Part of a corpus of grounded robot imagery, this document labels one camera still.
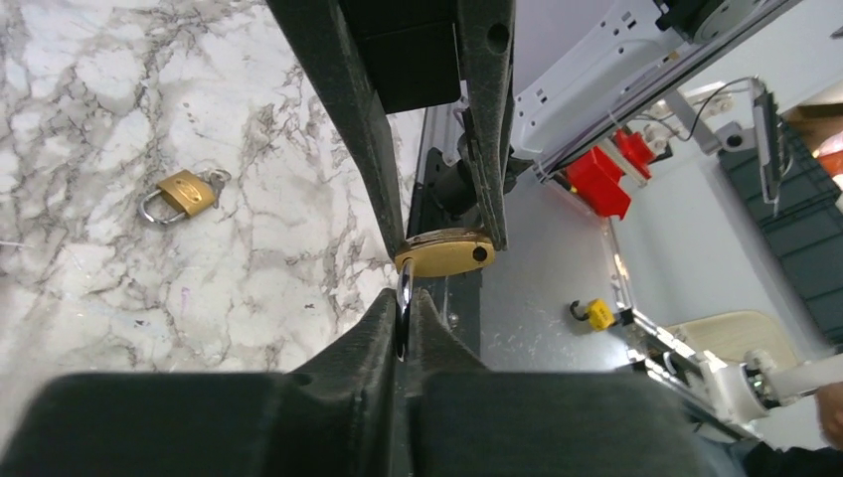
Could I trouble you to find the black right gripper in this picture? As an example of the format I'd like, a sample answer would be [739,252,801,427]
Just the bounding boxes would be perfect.
[267,0,515,257]

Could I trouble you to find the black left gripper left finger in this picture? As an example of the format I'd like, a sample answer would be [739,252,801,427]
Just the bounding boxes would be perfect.
[1,289,397,476]

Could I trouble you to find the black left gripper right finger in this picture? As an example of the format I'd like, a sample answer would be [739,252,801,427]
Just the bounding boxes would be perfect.
[407,289,702,476]

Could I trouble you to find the small brass padlock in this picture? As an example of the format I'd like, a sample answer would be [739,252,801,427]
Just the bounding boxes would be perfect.
[394,228,496,362]

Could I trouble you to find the brass padlock with key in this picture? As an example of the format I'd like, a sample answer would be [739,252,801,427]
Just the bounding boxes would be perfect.
[137,169,233,227]

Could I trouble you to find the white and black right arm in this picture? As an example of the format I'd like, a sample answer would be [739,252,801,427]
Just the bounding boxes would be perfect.
[268,1,765,256]

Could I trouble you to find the person's hand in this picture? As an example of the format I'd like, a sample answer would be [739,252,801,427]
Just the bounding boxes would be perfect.
[815,383,843,450]

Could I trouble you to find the red block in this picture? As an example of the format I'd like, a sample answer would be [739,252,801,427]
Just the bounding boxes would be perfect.
[564,127,656,220]

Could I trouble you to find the beige chair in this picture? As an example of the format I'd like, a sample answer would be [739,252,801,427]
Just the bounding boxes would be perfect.
[666,310,800,370]

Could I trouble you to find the keyboard on stand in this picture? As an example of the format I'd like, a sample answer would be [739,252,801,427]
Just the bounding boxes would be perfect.
[750,77,787,207]

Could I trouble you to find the dark plastic storage crates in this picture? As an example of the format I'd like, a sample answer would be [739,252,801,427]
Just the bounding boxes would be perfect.
[718,125,842,348]

